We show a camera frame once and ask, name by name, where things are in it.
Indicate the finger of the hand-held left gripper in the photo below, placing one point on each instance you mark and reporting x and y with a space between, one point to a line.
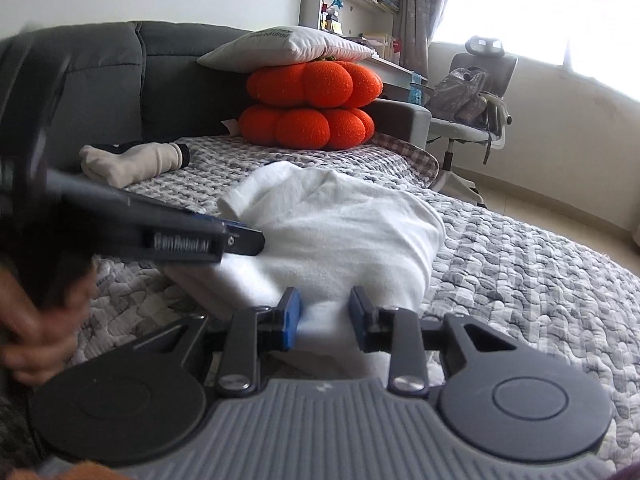
150 210

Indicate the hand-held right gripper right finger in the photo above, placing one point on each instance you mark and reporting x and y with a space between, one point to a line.
357 320

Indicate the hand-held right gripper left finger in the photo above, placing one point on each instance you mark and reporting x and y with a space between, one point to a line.
292 320

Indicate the white sweatshirt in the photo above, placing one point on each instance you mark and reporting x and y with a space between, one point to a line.
325 220

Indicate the person's left hand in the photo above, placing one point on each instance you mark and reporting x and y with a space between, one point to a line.
40 340

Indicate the grey sofa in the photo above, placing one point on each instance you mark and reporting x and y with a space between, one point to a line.
175 75

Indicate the grey quilted blanket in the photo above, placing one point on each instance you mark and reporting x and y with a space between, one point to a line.
500 270

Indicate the checkered bed sheet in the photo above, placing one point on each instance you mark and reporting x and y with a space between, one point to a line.
410 152

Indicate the white pillow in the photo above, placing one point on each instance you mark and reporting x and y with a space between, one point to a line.
280 45

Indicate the grey office chair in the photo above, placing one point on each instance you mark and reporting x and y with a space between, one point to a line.
465 130

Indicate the blue tissue box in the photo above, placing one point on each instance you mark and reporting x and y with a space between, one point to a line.
415 92

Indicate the white desk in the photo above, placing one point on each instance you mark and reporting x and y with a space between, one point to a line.
395 67

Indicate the grey patterned curtain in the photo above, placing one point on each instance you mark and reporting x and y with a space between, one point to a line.
417 10

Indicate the wide window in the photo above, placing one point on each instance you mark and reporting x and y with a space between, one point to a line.
550 10

